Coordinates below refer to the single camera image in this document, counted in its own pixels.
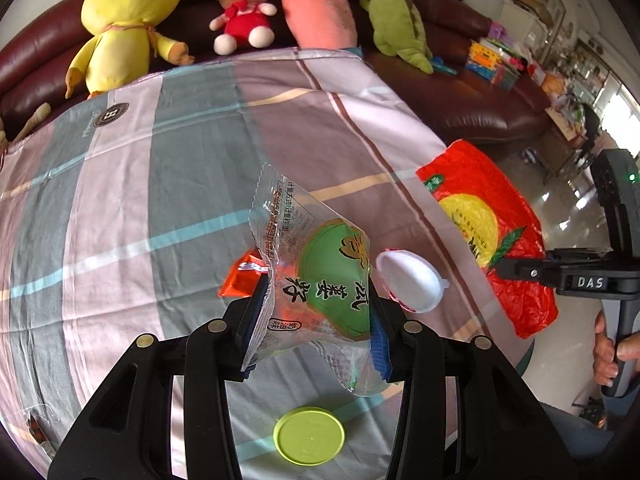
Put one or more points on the person's blue jeans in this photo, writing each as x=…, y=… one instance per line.
x=575, y=435

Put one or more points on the plaid pink grey bedsheet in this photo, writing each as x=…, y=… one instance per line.
x=150, y=185

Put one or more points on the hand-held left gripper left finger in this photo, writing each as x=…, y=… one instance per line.
x=250, y=321

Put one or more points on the brown teddy bear red outfit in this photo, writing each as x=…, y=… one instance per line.
x=242, y=20

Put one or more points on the person's right hand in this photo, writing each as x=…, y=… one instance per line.
x=605, y=355

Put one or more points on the glass display cabinet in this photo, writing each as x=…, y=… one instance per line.
x=592, y=65

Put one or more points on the pink rabbit plush pillow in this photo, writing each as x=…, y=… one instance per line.
x=315, y=15

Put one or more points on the colourful toy box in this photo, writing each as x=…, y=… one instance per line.
x=492, y=65

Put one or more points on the black chair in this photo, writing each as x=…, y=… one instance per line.
x=590, y=130

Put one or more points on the yellow chick plush toy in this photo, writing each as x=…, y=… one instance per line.
x=120, y=35

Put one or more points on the clear wrapper green print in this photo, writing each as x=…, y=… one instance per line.
x=330, y=280

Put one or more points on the beige rabbit plush toy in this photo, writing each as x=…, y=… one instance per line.
x=36, y=116

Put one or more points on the lime green round lid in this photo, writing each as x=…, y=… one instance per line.
x=309, y=436

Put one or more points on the green dinosaur plush toy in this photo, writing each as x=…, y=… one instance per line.
x=395, y=15

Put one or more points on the pink purple toy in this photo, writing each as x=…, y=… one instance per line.
x=500, y=32

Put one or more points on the teal plastic toy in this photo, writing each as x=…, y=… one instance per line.
x=442, y=66

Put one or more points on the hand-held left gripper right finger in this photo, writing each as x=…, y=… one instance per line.
x=381, y=357

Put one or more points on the dark red leather sofa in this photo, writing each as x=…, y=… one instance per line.
x=450, y=105

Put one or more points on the red plastic bag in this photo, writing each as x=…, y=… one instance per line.
x=480, y=170

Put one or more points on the teal round cushion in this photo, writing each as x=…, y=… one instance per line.
x=526, y=360

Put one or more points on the white plastic jelly cup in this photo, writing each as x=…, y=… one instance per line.
x=410, y=280

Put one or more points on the orange snack wrapper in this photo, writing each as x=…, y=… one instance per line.
x=240, y=280

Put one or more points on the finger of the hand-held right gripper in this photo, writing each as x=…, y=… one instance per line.
x=530, y=272

